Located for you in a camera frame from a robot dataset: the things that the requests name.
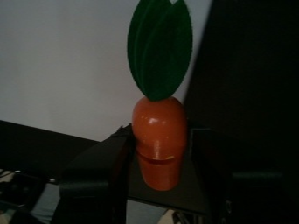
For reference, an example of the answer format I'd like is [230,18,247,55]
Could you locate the black cloth curtain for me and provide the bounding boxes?
[182,0,299,176]

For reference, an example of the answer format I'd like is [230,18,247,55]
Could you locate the orange toy carrot green leaves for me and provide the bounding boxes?
[126,0,194,192]

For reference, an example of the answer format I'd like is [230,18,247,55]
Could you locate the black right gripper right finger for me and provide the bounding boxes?
[188,127,299,224]

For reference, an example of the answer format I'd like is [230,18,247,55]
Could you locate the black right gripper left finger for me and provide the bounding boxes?
[51,123,136,224]

